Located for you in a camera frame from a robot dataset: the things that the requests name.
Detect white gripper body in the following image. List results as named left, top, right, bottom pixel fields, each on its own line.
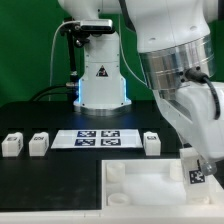
left=153, top=82, right=224, bottom=162

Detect black base cables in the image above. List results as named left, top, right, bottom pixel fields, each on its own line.
left=28, top=81, right=81, bottom=102

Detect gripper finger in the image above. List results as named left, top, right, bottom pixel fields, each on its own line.
left=200, top=160, right=217, bottom=176

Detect white square table top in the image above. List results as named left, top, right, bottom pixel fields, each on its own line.
left=100, top=158, right=214, bottom=210

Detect camera on black mount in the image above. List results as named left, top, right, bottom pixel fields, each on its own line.
left=59, top=17, right=115, bottom=82

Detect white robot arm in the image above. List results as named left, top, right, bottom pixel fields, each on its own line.
left=58, top=0, right=224, bottom=175

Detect white sheet with markers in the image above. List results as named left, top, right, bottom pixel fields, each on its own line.
left=51, top=129, right=142, bottom=149

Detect grey camera cable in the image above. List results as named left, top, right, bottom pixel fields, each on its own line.
left=48, top=20, right=73, bottom=102

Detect white L-shaped obstacle wall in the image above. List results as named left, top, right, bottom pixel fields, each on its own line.
left=208, top=175, right=224, bottom=207

